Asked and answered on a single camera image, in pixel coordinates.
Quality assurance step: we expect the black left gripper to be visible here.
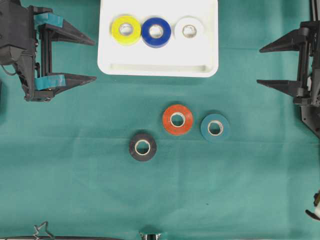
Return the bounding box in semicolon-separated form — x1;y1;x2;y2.
0;0;97;102

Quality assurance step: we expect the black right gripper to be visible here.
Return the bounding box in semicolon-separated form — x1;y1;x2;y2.
256;20;320;137

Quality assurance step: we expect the yellow tape roll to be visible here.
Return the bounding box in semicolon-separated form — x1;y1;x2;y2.
111;15;141;46

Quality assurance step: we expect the white tape roll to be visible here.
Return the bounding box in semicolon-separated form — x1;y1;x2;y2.
174;16;205;42

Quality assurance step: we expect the blue tape roll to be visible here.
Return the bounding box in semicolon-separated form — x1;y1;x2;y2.
141;17;172;48

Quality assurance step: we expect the teal green tape roll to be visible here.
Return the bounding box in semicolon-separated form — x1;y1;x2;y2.
200;113;231;143

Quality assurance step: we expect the white plastic tray case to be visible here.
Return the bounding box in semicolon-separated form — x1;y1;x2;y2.
97;0;219;78

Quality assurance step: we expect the red tape roll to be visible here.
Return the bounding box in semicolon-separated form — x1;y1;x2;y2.
162;104;194;136

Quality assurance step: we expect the black tape roll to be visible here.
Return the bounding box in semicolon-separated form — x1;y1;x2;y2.
129;133;157;162

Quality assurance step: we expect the white black object right edge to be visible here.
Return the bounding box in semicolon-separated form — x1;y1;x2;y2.
305;191;320;221

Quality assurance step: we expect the black aluminium frame rail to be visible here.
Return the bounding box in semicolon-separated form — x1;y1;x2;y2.
310;0;320;21

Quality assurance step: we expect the metal wire clip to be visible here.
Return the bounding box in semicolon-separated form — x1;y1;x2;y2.
33;220;55;240

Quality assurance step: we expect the silver camera mount bracket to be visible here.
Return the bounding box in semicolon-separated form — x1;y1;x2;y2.
139;232;163;240

